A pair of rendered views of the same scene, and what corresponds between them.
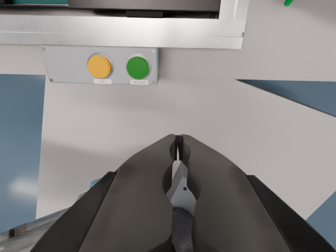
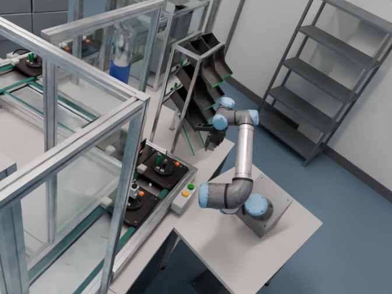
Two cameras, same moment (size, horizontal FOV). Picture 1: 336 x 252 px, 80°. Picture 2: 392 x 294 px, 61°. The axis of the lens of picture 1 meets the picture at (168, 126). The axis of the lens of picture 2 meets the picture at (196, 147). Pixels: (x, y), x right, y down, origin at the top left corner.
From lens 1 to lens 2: 1.89 m
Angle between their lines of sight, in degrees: 63
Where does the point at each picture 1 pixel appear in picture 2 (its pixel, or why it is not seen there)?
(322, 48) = (207, 163)
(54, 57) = (177, 201)
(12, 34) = (165, 205)
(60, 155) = (208, 251)
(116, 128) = (206, 221)
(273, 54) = (203, 172)
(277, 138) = not seen: hidden behind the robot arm
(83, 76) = (185, 199)
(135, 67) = (190, 186)
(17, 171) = not seen: outside the picture
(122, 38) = (181, 185)
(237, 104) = not seen: hidden behind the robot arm
